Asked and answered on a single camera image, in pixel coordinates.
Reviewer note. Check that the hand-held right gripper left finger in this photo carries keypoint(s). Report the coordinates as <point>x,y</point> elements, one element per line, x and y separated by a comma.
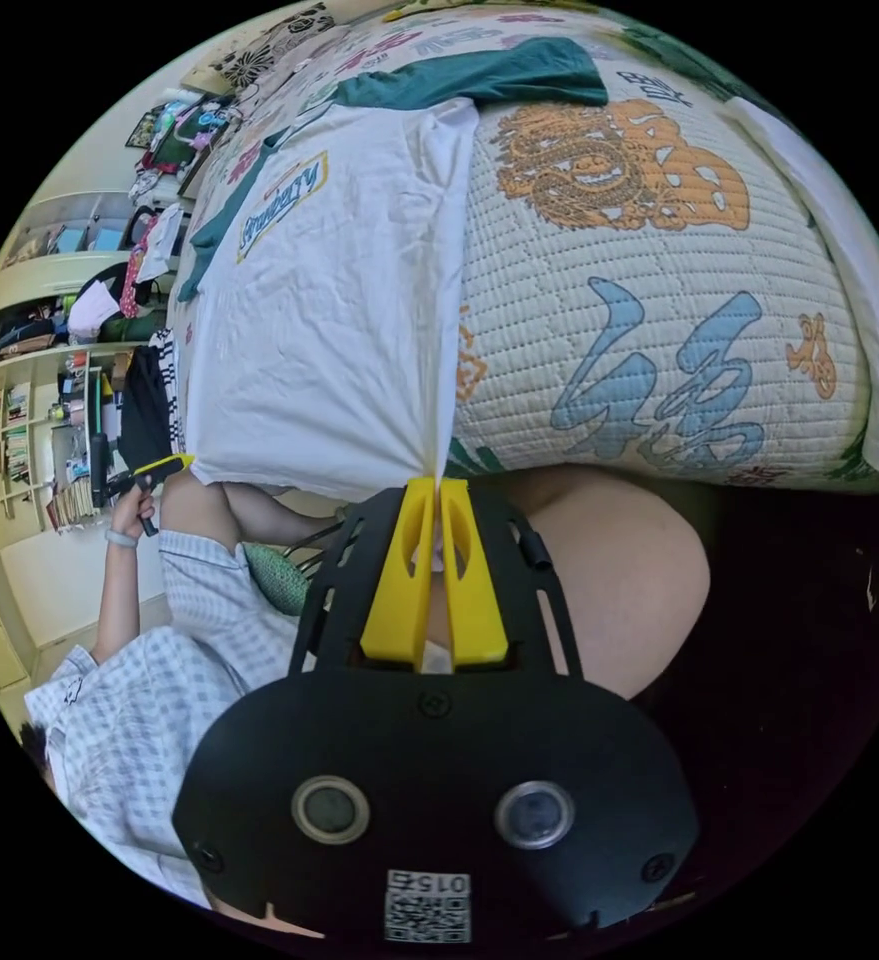
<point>398,592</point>

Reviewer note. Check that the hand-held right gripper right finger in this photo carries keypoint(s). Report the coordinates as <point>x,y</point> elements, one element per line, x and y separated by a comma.
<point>473,600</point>

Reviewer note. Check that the pile of clothes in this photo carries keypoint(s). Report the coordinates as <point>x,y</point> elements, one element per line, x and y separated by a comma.
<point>143,300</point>

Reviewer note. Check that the person's body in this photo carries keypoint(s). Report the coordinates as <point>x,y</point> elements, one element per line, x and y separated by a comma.
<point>146,712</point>

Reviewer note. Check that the pale yellow shelf unit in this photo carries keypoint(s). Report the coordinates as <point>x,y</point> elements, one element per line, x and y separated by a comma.
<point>26,442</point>

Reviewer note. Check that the green woven cushion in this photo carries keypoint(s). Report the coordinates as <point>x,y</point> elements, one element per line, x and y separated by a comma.
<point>278,576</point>

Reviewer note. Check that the bed with printed quilt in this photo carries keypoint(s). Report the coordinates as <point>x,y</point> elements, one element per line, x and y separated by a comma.
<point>634,300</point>

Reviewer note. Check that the person's left hand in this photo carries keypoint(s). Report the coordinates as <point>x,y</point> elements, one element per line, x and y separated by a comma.
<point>130,517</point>

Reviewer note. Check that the white and green short-sleeve shirt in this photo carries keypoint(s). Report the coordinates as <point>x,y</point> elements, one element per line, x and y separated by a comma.
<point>319,315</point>

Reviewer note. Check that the person's left forearm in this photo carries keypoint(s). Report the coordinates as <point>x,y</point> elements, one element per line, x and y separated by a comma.
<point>118,592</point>

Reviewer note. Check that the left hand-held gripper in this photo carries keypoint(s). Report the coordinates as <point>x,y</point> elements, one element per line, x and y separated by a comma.
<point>125,484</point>

